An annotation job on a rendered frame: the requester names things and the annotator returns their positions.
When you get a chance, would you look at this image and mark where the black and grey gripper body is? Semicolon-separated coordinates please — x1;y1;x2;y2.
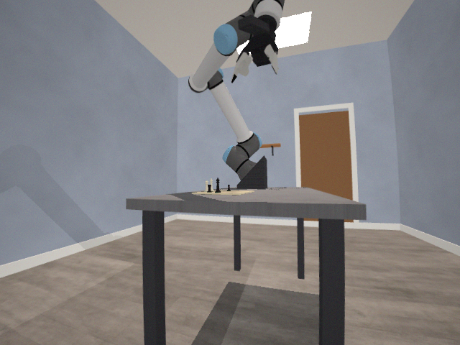
247;14;277;67

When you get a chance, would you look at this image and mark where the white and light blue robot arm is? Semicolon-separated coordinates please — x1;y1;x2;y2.
188;0;285;180

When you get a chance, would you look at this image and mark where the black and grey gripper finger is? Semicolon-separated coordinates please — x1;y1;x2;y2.
263;35;279;75
231;43;252;83

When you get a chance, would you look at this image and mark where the cream and black chessboard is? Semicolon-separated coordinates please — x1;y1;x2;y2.
192;190;254;195

